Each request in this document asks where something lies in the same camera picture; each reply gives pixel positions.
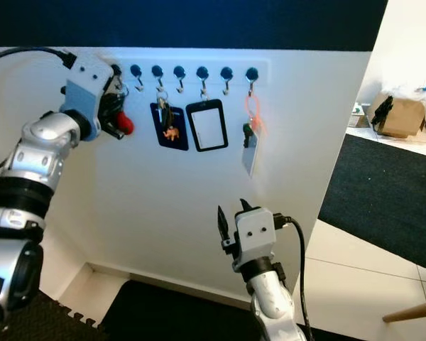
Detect navy card holder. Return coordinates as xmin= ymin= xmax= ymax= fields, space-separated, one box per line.
xmin=151 ymin=102 xmax=186 ymax=152

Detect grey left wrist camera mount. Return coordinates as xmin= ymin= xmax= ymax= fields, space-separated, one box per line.
xmin=62 ymin=55 xmax=119 ymax=141

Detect red key fob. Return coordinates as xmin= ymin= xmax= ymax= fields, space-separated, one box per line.
xmin=118 ymin=115 xmax=136 ymax=138

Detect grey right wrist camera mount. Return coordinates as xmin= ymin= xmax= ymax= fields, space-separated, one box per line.
xmin=233 ymin=207 xmax=279 ymax=272

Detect black knob wall hook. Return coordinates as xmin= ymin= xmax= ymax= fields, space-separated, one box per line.
xmin=220 ymin=66 xmax=234 ymax=95
xmin=196 ymin=65 xmax=209 ymax=94
xmin=130 ymin=65 xmax=143 ymax=92
xmin=246 ymin=66 xmax=260 ymax=97
xmin=173 ymin=65 xmax=186 ymax=93
xmin=151 ymin=65 xmax=164 ymax=92

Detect orange strap loop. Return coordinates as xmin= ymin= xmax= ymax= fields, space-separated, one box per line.
xmin=244 ymin=92 xmax=263 ymax=134

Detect black frame card holder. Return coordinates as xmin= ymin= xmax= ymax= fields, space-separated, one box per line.
xmin=185 ymin=99 xmax=225 ymax=153

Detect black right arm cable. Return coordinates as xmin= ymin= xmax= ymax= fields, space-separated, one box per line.
xmin=273 ymin=213 xmax=315 ymax=341

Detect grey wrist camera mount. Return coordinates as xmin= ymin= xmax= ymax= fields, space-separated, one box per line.
xmin=233 ymin=207 xmax=279 ymax=272
xmin=62 ymin=55 xmax=119 ymax=141

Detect dark carpet mat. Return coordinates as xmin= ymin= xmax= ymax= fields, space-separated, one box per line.
xmin=317 ymin=134 xmax=426 ymax=270

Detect keys with orange charm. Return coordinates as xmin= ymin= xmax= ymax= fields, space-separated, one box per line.
xmin=155 ymin=88 xmax=182 ymax=143

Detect white hook rail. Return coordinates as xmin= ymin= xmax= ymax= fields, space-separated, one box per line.
xmin=118 ymin=60 xmax=272 ymax=83

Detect clear card holder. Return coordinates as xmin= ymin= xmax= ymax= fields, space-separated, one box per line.
xmin=241 ymin=128 xmax=261 ymax=178

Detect brown puzzle floor mat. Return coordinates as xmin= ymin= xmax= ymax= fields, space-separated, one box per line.
xmin=0 ymin=290 xmax=102 ymax=341

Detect black foam floor mat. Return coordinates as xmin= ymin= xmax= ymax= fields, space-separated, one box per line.
xmin=98 ymin=280 xmax=258 ymax=341

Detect brown cardboard box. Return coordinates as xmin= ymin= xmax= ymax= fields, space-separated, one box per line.
xmin=371 ymin=95 xmax=426 ymax=140

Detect wooden furniture leg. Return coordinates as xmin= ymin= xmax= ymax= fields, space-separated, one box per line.
xmin=381 ymin=298 xmax=426 ymax=325

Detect white partition panel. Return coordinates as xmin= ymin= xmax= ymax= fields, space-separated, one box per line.
xmin=0 ymin=47 xmax=373 ymax=310

